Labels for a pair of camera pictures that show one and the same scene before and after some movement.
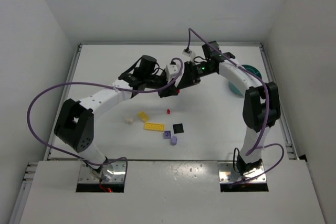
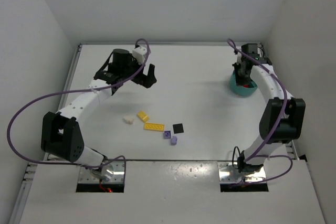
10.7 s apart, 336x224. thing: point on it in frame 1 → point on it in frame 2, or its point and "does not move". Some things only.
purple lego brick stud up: x=167 y=135 does not move
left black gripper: x=163 y=87 → x=142 y=77
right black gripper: x=189 y=76 → x=243 y=71
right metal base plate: x=227 y=174 does not move
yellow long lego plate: x=155 y=127 does not move
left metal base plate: x=112 y=172 does not move
